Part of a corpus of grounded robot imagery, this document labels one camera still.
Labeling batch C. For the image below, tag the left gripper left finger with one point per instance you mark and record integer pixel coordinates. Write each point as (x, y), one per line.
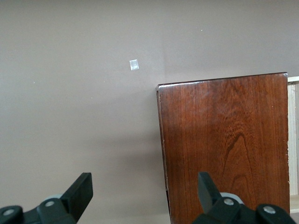
(77, 196)

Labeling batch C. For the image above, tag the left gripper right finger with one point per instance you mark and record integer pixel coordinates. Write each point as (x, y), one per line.
(208, 193)

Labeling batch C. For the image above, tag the dark brown wooden cabinet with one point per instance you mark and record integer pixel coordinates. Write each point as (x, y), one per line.
(222, 140)

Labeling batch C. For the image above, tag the small clear tape piece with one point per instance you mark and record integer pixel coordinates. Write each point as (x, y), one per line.
(134, 65)

